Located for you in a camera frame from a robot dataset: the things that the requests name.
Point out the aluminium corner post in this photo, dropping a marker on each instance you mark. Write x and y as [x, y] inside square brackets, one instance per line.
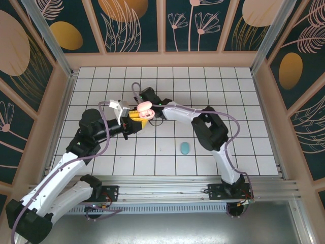
[271, 38]
[53, 38]

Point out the pink earbud charging case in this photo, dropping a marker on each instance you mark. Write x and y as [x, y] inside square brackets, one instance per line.
[144, 106]

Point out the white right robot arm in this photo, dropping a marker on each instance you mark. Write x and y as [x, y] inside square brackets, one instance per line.
[182, 113]

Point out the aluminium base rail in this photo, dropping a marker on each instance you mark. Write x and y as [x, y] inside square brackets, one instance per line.
[165, 188]

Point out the aluminium side rail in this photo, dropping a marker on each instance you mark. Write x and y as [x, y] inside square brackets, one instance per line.
[267, 122]
[60, 122]

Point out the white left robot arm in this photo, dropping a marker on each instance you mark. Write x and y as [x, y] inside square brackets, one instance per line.
[50, 183]

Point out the blue earbud charging case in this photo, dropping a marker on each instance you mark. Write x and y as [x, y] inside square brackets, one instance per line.
[184, 148]

